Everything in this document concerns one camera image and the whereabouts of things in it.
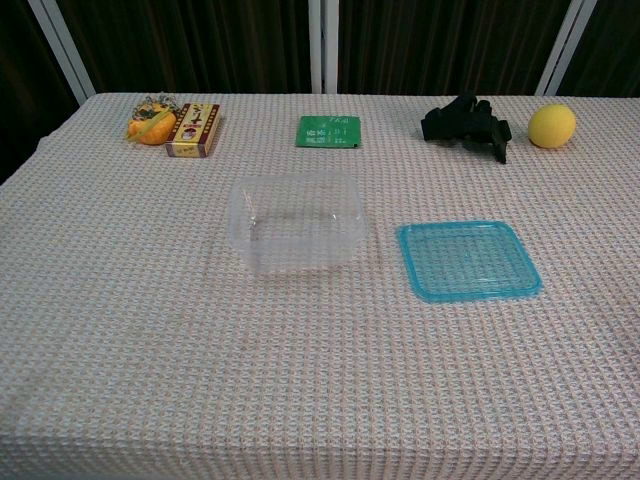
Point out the blue plastic lid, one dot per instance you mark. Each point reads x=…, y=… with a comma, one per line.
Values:
x=470, y=260

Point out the clear plastic container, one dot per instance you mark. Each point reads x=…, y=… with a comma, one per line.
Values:
x=295, y=225

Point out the red yellow card box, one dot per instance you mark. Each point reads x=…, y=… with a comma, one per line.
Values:
x=192, y=130

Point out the green sachet packet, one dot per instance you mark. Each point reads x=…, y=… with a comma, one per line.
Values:
x=327, y=132

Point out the beige waffle-weave tablecloth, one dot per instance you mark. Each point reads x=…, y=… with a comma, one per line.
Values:
x=300, y=360

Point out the orange toy fruit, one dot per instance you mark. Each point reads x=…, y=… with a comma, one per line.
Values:
x=155, y=131

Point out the dark curtain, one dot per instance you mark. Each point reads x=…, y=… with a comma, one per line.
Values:
x=200, y=45

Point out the white frame post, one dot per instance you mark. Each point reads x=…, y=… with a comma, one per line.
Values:
x=62, y=47
x=565, y=47
x=323, y=45

